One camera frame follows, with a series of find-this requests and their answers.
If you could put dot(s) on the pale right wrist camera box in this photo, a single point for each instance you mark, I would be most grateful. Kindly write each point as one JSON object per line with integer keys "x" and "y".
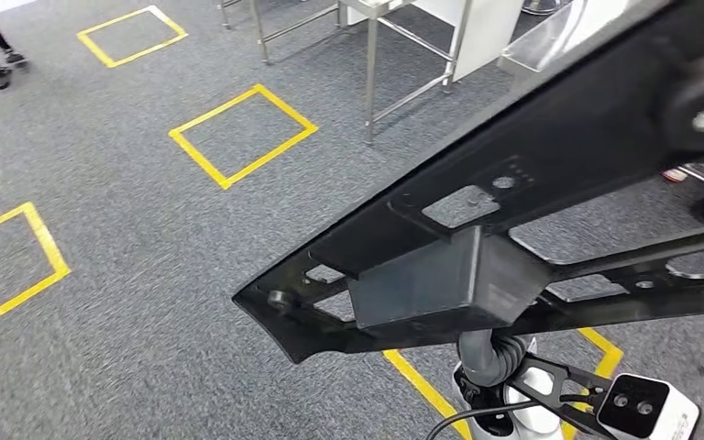
{"x": 631, "y": 404}

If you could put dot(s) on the black plastic frame part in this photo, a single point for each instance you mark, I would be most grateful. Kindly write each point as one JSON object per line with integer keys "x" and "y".
{"x": 419, "y": 285}

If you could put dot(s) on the chrome stanchion round base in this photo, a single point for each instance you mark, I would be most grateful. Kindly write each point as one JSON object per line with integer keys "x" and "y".
{"x": 546, "y": 7}

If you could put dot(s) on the stainless steel frame table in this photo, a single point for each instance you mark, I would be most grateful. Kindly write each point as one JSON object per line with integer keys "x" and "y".
{"x": 259, "y": 30}

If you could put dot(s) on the stainless steel side table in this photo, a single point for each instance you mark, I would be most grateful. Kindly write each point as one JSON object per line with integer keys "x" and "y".
{"x": 370, "y": 73}

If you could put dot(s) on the white panel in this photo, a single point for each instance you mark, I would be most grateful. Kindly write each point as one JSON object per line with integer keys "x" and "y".
{"x": 491, "y": 36}

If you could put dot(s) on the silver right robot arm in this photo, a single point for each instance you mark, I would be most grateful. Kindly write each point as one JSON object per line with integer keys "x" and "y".
{"x": 485, "y": 358}

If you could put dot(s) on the yellow floor tape square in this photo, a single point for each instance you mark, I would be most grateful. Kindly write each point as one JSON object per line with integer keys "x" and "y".
{"x": 224, "y": 182}
{"x": 425, "y": 391}
{"x": 108, "y": 63}

